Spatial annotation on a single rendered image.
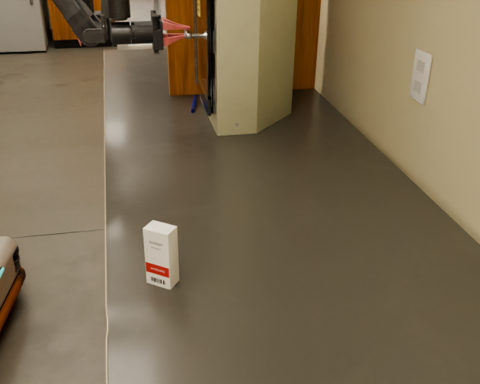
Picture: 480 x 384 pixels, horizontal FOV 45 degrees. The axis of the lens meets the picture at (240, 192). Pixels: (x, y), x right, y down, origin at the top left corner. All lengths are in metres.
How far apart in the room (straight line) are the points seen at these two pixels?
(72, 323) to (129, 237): 1.35
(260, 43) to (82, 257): 1.61
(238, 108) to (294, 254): 0.60
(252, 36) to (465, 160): 0.61
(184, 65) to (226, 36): 0.41
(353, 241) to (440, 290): 0.19
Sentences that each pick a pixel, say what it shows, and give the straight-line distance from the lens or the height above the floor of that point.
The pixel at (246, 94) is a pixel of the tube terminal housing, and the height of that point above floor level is 1.05.
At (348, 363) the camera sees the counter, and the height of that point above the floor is 0.94.
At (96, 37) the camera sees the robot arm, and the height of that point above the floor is 1.20.
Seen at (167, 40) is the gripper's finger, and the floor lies 1.19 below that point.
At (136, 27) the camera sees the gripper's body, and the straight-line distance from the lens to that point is 1.57.
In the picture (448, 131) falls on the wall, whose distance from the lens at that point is 1.33.
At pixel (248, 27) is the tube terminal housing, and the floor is 1.23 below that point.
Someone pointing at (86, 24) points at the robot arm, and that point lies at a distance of 1.57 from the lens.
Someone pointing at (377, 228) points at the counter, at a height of 0.94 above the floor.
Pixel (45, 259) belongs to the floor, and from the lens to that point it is 2.86.
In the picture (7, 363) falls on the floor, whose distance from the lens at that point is 2.35.
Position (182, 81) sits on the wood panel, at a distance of 1.91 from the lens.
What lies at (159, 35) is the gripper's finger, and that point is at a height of 1.20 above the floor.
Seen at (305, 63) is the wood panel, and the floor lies 1.03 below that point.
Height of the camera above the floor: 1.53
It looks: 27 degrees down
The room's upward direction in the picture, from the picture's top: 1 degrees clockwise
